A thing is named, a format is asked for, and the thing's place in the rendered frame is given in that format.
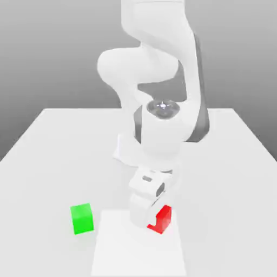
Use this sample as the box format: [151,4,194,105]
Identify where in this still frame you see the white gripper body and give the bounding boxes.
[129,193,162,229]

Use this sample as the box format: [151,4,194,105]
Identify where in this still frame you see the small red cube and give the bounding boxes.
[147,205,173,235]

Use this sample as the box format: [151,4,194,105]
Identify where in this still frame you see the small green cube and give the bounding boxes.
[70,202,95,235]

